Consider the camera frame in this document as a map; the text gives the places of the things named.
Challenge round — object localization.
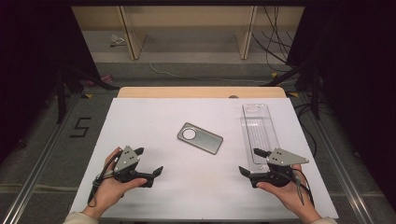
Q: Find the person's left hand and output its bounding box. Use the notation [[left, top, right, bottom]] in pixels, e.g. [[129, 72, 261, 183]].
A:
[[81, 147, 148, 220]]

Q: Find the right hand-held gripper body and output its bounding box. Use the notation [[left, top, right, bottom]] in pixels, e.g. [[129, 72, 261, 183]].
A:
[[248, 147, 310, 189]]

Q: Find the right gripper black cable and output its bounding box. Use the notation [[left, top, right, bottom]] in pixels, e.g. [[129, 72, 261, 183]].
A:
[[281, 167, 316, 208]]

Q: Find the white table sheet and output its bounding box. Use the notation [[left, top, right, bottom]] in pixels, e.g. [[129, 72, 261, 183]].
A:
[[68, 97, 340, 220]]

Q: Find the black metal stand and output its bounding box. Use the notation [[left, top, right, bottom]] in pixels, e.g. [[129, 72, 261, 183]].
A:
[[54, 62, 120, 124], [261, 59, 322, 121]]

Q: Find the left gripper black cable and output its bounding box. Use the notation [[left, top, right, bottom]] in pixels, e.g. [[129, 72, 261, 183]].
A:
[[87, 148, 124, 208]]

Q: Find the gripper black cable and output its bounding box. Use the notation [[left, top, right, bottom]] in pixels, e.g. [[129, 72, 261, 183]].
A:
[[87, 148, 124, 208], [281, 167, 316, 208]]

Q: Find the pink cloth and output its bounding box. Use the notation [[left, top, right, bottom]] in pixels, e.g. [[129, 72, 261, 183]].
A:
[[83, 74, 114, 88]]

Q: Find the clear plastic packaging box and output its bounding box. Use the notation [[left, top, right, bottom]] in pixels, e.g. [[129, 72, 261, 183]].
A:
[[240, 103, 281, 175]]

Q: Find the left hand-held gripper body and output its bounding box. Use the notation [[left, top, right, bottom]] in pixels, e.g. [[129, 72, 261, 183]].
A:
[[113, 145, 155, 189]]

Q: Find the black curtain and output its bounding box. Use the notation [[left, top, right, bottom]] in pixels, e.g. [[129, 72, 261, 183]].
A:
[[286, 0, 396, 203], [0, 0, 101, 164]]

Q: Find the black floor cable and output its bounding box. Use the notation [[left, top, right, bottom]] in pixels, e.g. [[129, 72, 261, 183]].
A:
[[293, 102, 319, 159]]

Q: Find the grey phone case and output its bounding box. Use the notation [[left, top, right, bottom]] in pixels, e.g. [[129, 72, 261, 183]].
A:
[[177, 121, 224, 156]]

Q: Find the light wooden shelf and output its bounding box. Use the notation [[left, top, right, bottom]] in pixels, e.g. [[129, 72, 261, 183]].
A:
[[71, 5, 305, 62]]

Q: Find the crumpled silver wrapper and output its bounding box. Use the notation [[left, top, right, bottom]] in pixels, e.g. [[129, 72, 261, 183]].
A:
[[109, 34, 127, 49]]

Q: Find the person's right hand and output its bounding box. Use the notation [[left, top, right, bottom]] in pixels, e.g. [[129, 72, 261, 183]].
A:
[[256, 164, 322, 223]]

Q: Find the aluminium floor rail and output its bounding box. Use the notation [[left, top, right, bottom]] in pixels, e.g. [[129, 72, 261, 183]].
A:
[[298, 92, 379, 224], [1, 92, 82, 224]]

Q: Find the light wooden table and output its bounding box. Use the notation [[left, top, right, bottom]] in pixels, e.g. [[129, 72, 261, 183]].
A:
[[117, 86, 288, 99]]

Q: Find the bundle of black cables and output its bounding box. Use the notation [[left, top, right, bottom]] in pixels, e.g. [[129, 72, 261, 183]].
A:
[[251, 5, 297, 73]]

